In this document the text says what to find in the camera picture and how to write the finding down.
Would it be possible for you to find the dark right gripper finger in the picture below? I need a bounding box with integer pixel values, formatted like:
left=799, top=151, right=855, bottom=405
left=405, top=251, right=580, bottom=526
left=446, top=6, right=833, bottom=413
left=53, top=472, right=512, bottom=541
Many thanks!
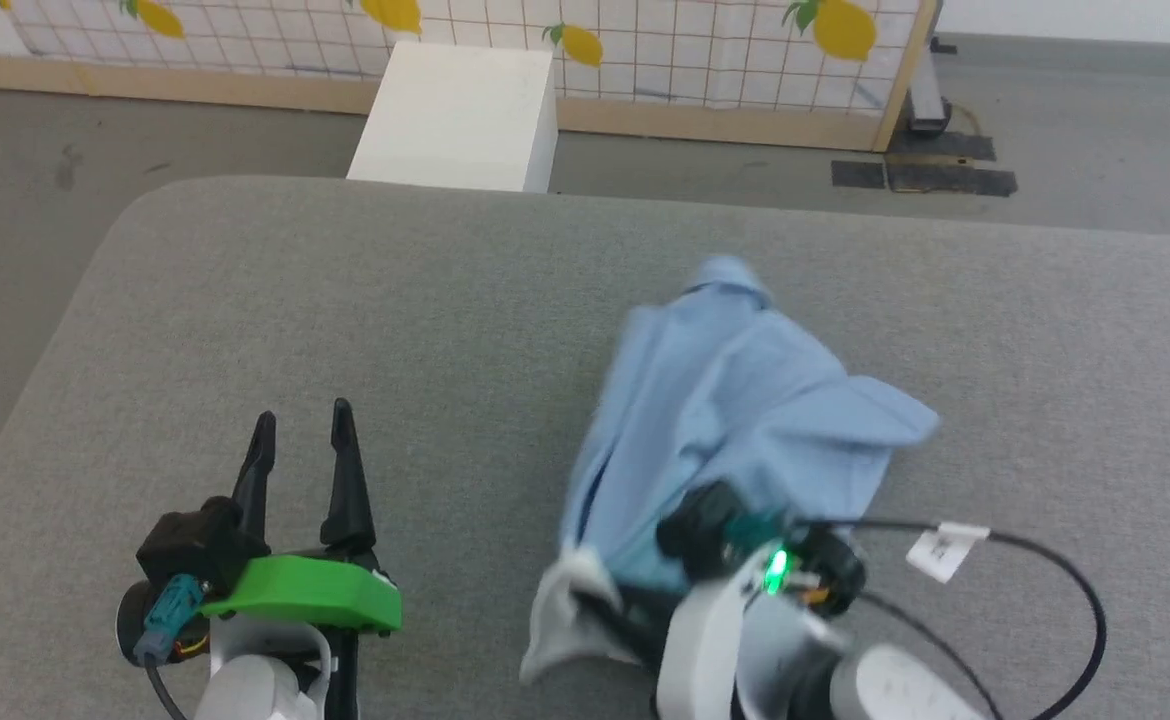
left=573, top=585, right=666, bottom=649

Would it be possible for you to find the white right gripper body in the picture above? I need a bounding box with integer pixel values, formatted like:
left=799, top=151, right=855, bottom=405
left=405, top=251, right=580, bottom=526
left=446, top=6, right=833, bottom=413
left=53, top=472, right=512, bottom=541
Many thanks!
left=653, top=568, right=758, bottom=720

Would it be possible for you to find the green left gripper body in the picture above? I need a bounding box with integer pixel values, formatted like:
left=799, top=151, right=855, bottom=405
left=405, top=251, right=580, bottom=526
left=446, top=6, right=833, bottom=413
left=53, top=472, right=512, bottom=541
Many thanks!
left=199, top=545, right=404, bottom=720

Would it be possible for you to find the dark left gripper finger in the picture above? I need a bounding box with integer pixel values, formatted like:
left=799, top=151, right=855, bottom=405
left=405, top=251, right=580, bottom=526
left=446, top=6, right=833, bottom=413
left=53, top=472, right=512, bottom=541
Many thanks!
left=231, top=410, right=279, bottom=549
left=319, top=397, right=379, bottom=563

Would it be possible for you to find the light blue polo shirt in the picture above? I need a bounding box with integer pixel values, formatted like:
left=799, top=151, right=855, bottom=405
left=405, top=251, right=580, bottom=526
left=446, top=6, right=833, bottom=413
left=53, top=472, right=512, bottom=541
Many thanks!
left=520, top=255, right=941, bottom=686

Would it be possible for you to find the white box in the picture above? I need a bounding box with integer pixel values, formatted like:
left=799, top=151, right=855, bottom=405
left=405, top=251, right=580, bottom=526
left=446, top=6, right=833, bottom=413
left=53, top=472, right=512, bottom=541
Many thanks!
left=347, top=40, right=559, bottom=194

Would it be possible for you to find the small black floor tape patch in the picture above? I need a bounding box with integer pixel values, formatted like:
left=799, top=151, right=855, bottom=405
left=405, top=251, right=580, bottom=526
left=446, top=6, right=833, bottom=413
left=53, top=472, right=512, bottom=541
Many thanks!
left=831, top=159, right=887, bottom=190

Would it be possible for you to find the lemon print tiled partition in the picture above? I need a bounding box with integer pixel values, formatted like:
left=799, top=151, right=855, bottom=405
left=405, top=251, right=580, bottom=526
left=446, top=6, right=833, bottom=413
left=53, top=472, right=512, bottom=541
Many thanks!
left=0, top=0, right=943, bottom=153

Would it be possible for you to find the long black floor tape patch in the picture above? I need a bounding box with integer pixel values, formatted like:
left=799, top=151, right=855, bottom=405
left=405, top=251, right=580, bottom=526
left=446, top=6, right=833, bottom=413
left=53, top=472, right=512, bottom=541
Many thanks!
left=885, top=164, right=1019, bottom=198

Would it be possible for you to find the grey metal stand foot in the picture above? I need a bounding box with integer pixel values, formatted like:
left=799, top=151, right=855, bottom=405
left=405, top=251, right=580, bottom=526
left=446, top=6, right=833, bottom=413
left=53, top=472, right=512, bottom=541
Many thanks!
left=905, top=35, right=958, bottom=138

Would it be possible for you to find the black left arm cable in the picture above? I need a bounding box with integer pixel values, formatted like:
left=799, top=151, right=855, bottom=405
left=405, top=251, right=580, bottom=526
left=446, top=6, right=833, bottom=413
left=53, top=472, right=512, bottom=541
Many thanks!
left=143, top=655, right=192, bottom=720

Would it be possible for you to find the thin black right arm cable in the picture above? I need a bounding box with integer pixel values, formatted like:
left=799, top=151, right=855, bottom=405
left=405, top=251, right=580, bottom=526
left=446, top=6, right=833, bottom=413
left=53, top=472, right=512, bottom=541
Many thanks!
left=859, top=591, right=1002, bottom=720

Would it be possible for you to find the white cable label tag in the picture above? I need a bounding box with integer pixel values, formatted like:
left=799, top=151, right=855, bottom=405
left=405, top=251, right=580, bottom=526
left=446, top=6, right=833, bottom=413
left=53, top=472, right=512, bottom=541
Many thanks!
left=906, top=521, right=992, bottom=585

